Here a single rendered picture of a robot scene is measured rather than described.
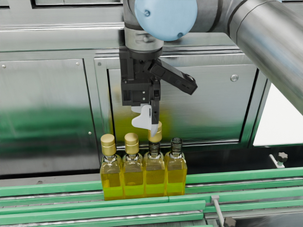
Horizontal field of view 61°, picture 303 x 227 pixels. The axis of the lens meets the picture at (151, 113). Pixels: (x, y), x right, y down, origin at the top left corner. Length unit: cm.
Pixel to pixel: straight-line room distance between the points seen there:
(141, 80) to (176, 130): 31
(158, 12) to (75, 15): 35
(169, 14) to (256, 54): 12
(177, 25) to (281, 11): 12
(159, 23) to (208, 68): 38
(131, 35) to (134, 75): 9
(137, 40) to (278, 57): 26
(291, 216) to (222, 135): 32
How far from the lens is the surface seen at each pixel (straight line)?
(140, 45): 48
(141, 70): 53
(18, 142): 92
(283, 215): 93
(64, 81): 75
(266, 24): 34
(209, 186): 87
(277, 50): 32
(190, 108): 76
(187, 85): 55
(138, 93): 53
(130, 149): 64
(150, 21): 34
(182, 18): 36
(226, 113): 80
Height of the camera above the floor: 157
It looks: 35 degrees down
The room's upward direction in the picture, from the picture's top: straight up
